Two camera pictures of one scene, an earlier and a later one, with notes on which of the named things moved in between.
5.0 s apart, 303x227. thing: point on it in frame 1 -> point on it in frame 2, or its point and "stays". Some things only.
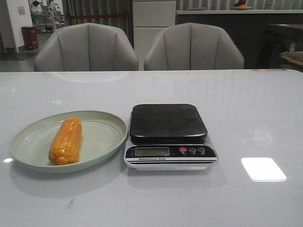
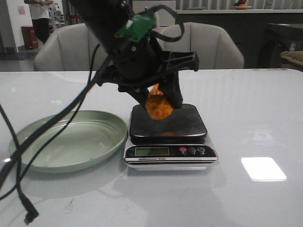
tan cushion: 296,56 stays
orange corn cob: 66,144 -> 157,105
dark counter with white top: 247,29 stays
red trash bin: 30,37 stays
